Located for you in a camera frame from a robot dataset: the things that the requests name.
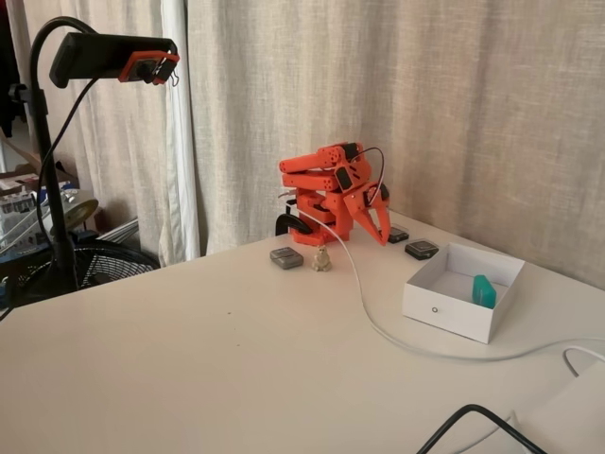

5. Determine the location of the black camera on stand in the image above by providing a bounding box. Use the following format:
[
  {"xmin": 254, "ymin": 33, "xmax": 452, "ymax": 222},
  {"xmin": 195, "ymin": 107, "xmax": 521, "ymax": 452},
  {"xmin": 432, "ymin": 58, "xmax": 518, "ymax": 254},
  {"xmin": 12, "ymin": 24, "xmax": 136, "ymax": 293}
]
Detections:
[{"xmin": 7, "ymin": 0, "xmax": 202, "ymax": 269}]

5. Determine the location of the orange-framed camera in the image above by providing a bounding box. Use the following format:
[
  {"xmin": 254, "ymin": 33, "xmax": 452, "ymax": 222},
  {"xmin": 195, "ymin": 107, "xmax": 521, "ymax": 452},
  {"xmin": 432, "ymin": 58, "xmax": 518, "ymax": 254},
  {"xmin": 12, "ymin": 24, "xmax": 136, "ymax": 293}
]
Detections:
[{"xmin": 117, "ymin": 52, "xmax": 181, "ymax": 86}]

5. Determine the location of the cluttered storage crate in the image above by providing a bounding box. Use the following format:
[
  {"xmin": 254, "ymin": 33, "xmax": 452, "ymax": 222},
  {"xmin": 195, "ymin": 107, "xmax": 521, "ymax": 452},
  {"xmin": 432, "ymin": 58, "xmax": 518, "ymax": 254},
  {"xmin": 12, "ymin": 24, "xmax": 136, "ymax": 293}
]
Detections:
[{"xmin": 0, "ymin": 188, "xmax": 53, "ymax": 252}]

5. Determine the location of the black table clamp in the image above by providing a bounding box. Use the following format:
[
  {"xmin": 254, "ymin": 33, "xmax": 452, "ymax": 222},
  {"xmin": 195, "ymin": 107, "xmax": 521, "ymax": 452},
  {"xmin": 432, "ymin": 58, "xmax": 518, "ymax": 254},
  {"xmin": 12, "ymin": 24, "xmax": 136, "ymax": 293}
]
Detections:
[{"xmin": 274, "ymin": 201, "xmax": 316, "ymax": 236}]

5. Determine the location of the beige curtain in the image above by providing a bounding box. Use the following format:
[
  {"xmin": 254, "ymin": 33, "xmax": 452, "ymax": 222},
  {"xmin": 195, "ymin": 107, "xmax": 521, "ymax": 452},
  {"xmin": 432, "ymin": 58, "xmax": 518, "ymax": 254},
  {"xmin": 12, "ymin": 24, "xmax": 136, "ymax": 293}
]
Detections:
[{"xmin": 186, "ymin": 0, "xmax": 605, "ymax": 289}]

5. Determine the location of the black holder bracket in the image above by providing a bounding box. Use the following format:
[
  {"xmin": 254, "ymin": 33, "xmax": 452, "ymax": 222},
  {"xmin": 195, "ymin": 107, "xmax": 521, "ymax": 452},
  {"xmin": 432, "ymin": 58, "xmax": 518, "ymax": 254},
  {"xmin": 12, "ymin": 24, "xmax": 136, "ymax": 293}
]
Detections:
[{"xmin": 48, "ymin": 31, "xmax": 180, "ymax": 90}]

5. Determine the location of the white slatted rack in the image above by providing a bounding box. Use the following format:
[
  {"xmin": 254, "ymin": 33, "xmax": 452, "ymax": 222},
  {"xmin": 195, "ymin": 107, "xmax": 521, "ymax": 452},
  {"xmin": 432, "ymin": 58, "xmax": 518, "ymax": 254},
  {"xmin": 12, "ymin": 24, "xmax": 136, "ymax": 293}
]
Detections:
[{"xmin": 94, "ymin": 216, "xmax": 141, "ymax": 243}]

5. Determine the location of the white cardboard box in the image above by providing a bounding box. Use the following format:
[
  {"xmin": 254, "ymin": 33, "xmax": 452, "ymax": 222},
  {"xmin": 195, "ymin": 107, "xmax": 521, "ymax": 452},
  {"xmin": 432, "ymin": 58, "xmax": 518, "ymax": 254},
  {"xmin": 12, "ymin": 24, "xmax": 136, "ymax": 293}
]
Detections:
[{"xmin": 402, "ymin": 242, "xmax": 527, "ymax": 345}]

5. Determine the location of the black gooseneck stand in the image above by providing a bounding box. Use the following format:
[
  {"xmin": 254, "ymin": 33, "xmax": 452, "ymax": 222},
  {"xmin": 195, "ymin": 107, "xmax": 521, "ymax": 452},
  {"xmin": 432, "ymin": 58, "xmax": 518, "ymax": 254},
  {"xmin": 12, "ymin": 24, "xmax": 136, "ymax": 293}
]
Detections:
[{"xmin": 8, "ymin": 16, "xmax": 95, "ymax": 294}]

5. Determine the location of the white cable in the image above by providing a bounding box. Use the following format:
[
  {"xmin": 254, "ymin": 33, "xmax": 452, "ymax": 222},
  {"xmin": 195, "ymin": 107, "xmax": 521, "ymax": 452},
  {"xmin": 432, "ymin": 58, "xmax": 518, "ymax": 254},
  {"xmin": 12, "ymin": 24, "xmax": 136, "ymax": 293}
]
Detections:
[
  {"xmin": 562, "ymin": 346, "xmax": 605, "ymax": 378},
  {"xmin": 276, "ymin": 190, "xmax": 605, "ymax": 363}
]

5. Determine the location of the metallic lamp shade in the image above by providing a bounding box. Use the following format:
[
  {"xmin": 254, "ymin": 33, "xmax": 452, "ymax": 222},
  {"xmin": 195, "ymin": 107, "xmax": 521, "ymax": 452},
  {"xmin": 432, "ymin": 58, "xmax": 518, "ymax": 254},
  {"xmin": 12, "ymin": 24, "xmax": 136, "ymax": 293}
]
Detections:
[{"xmin": 59, "ymin": 188, "xmax": 100, "ymax": 233}]

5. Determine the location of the dark hanging garment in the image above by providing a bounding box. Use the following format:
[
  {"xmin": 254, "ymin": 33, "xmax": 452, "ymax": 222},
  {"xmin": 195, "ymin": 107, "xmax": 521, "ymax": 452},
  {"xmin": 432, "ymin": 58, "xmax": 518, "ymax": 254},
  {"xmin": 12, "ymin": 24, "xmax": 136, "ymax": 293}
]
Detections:
[{"xmin": 0, "ymin": 0, "xmax": 23, "ymax": 138}]

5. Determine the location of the small beige bear figurine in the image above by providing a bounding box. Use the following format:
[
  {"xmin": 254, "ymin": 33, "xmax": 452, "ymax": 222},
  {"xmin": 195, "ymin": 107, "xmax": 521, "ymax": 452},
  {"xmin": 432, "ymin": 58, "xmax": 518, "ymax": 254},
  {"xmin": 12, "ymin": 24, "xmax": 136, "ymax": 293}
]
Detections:
[{"xmin": 312, "ymin": 244, "xmax": 334, "ymax": 274}]

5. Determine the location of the grey plastic case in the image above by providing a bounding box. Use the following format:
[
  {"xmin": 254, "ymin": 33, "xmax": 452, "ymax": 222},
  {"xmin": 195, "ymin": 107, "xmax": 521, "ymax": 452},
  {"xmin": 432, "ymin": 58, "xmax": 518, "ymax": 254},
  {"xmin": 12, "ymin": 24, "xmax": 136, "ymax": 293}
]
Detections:
[{"xmin": 268, "ymin": 246, "xmax": 303, "ymax": 271}]

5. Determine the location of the black-white gripper wire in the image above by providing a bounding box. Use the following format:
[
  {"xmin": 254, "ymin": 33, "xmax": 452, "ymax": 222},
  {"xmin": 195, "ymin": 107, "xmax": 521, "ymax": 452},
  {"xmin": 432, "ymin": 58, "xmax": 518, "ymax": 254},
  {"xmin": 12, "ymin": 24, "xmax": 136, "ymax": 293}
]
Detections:
[{"xmin": 352, "ymin": 147, "xmax": 385, "ymax": 195}]

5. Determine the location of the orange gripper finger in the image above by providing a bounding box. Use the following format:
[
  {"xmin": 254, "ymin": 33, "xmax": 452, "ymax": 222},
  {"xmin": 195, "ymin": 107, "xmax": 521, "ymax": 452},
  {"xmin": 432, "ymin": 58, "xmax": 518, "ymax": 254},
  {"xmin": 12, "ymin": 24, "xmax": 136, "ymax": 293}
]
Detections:
[
  {"xmin": 376, "ymin": 202, "xmax": 392, "ymax": 239},
  {"xmin": 354, "ymin": 211, "xmax": 389, "ymax": 248}
]

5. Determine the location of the black fan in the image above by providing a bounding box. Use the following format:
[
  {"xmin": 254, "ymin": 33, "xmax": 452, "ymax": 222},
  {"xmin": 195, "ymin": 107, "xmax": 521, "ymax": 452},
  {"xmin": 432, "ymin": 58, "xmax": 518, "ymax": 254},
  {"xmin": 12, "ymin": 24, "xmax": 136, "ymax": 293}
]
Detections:
[{"xmin": 0, "ymin": 236, "xmax": 160, "ymax": 308}]

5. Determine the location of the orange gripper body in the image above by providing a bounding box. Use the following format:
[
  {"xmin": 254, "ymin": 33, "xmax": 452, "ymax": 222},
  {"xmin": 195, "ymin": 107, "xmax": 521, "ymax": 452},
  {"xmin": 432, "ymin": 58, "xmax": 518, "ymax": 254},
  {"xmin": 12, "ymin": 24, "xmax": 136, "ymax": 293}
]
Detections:
[{"xmin": 342, "ymin": 181, "xmax": 391, "ymax": 217}]

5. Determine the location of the green cube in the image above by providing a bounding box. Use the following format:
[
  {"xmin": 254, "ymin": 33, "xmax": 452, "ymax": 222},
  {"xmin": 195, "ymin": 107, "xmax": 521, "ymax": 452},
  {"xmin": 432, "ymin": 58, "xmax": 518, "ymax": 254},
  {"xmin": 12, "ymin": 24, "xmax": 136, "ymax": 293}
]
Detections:
[{"xmin": 472, "ymin": 272, "xmax": 498, "ymax": 309}]

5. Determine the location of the black camera cable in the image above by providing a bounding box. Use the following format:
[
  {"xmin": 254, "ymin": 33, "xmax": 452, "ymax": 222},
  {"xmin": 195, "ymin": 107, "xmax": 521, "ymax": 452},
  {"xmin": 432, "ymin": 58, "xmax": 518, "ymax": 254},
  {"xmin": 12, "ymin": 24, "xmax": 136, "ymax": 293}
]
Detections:
[{"xmin": 36, "ymin": 75, "xmax": 108, "ymax": 247}]

